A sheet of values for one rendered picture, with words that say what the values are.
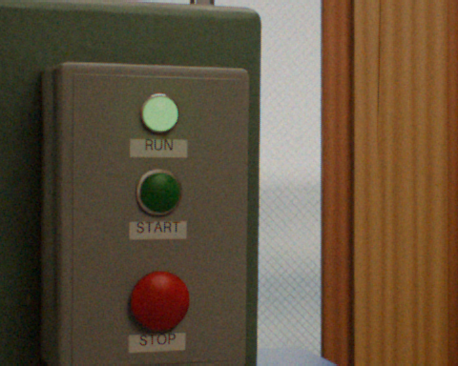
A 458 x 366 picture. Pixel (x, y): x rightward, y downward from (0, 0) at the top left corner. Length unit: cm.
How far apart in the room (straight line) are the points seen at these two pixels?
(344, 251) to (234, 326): 147
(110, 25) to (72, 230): 13
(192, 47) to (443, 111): 148
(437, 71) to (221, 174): 153
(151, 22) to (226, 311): 17
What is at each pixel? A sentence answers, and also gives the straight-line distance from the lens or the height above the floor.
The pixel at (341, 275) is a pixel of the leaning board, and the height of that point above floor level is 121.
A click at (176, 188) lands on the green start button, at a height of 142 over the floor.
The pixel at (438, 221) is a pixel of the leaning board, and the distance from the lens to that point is 213.
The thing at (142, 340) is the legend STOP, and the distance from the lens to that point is 62.
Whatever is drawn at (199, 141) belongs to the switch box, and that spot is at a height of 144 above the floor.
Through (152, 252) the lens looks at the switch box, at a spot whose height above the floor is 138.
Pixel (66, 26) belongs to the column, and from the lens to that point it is 67.
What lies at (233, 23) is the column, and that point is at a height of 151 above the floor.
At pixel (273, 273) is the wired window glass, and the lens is 227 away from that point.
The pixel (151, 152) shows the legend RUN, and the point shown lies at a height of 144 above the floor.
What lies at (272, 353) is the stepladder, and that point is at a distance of 159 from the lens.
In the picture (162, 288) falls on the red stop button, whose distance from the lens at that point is 61.
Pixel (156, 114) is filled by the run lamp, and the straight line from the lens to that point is 60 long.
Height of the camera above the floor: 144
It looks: 3 degrees down
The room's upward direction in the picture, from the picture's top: 1 degrees clockwise
